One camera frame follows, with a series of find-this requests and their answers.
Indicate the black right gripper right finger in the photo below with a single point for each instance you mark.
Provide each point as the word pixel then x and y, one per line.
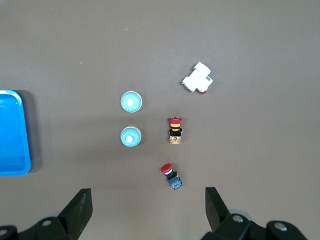
pixel 225 225

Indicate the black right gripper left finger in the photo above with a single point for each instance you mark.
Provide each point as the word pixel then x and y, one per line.
pixel 62 225

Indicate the round blue bell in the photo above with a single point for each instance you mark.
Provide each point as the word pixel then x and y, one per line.
pixel 131 102
pixel 130 136

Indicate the red mushroom button black base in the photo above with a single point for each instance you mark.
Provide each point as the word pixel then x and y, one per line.
pixel 167 168

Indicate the blue plastic tray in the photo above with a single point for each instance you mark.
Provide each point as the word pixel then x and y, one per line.
pixel 12 137

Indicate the red and orange emergency button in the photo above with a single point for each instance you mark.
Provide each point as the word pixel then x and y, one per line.
pixel 175 136

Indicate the white circuit breaker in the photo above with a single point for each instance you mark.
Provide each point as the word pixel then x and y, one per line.
pixel 197 78

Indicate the brown table mat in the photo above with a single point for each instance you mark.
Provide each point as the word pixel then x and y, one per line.
pixel 160 37

